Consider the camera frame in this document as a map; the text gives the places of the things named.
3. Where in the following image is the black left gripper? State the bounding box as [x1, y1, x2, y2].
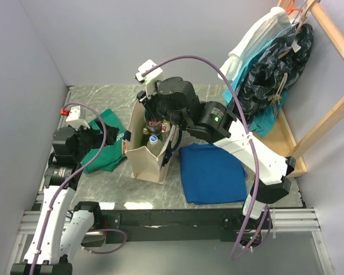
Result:
[71, 117, 119, 161]

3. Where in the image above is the clear water bottle blue cap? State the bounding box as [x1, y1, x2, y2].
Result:
[147, 135, 163, 157]

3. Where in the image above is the dark cola glass bottle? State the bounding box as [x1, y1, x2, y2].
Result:
[144, 111, 162, 136]

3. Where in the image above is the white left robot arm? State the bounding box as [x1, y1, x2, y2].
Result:
[10, 125, 120, 274]

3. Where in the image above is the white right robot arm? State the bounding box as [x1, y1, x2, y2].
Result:
[138, 77, 296, 228]

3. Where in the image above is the beige canvas tote bag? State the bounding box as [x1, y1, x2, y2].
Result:
[123, 101, 182, 184]

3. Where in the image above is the green folded t-shirt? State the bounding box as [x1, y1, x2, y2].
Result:
[80, 108, 127, 174]

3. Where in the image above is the green glass bottle middle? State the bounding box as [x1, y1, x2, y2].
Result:
[140, 127, 151, 147]

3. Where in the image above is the blue folded t-shirt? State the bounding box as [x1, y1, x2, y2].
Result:
[179, 143, 247, 205]

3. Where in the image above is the turquoise hanging shirt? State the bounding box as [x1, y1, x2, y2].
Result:
[231, 40, 287, 138]

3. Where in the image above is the dark patterned hanging shirt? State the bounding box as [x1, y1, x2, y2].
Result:
[240, 23, 314, 122]

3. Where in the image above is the wooden clothes rack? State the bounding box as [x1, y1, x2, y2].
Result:
[263, 0, 344, 180]

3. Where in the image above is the white hanging shirt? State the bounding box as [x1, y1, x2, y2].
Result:
[220, 6, 290, 81]

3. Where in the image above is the orange clothes hanger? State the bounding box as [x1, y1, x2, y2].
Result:
[286, 0, 303, 15]

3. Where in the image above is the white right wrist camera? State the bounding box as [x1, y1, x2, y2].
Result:
[135, 60, 165, 99]

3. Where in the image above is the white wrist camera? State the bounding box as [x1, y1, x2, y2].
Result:
[135, 60, 165, 99]
[61, 105, 90, 130]

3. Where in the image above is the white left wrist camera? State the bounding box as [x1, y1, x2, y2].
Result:
[61, 105, 90, 130]

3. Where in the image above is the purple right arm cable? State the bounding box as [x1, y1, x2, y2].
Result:
[142, 55, 275, 261]

